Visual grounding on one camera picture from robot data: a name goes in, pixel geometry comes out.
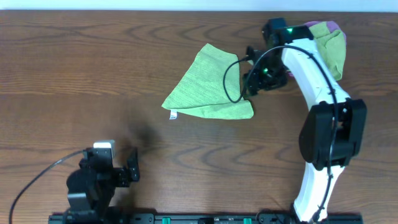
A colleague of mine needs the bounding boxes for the light green microfiber cloth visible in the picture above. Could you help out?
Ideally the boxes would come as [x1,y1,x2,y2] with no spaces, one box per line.
[162,44,254,119]

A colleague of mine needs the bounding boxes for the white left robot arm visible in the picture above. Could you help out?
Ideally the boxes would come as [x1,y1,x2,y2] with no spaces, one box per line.
[62,147,140,223]

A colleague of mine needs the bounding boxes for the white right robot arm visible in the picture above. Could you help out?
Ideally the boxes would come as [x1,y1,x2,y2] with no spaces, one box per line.
[242,18,367,223]

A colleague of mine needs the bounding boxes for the olive green folded cloth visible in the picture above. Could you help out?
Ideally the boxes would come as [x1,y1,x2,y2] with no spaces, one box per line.
[309,22,346,81]

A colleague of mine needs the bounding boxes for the purple cloth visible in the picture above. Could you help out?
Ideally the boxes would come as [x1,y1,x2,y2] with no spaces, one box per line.
[305,21,341,33]

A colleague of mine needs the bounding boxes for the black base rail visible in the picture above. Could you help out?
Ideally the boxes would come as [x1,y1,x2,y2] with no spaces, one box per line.
[48,213,364,224]

